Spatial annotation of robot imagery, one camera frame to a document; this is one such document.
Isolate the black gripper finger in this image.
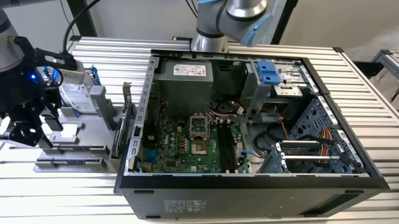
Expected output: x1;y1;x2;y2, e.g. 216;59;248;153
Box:
3;105;53;150
39;93;63;131

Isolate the black RAM slot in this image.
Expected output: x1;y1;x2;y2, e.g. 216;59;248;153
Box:
226;119;236;174
220;119;232;174
228;119;240;174
218;119;228;174

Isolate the silver CPU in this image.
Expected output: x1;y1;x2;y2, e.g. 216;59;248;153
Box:
60;124;79;137

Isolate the grey parts rack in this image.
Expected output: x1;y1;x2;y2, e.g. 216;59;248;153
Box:
32;85;126;174

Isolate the hard disk in blue carrier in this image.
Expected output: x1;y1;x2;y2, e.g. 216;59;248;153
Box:
57;64;100;116

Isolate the graphics card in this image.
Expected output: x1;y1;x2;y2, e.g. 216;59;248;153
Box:
111;81;138;161

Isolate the black case fan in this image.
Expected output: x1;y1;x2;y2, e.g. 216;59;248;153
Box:
146;90;164;150

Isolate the green motherboard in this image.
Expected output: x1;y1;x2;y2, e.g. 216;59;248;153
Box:
142;114;252;175

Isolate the grey power supply unit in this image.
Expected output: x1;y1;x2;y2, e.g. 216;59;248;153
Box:
154;59;216;116

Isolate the metal socket cover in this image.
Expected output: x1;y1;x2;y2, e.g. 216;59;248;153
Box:
190;113;210;139

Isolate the CPU socket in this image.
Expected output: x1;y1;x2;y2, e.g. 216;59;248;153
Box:
190;139;210;156

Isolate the black grey PC case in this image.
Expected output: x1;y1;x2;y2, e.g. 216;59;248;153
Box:
113;48;392;220

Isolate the blue plastic bay latch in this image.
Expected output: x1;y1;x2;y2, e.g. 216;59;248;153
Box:
256;60;279;86

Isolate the metal drive cage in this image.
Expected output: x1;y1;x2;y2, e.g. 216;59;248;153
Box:
239;59;319;123

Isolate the perforated metal disk bay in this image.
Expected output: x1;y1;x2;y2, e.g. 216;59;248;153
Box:
258;95;366;175

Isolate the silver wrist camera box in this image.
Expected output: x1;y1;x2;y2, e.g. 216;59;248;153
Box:
47;59;85;82

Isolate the black frame post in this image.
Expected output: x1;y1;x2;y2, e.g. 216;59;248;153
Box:
270;0;299;45
67;0;97;37

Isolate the yellow black wire bundle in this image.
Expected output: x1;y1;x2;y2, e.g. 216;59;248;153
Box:
208;100;247;117

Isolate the black cable loop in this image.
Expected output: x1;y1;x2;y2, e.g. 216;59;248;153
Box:
254;126;282;154

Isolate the orange red wire bundle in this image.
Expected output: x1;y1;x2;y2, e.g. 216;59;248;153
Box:
260;105;290;140

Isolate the red yellow flat wire bundle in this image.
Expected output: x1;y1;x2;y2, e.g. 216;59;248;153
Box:
316;127;335;157

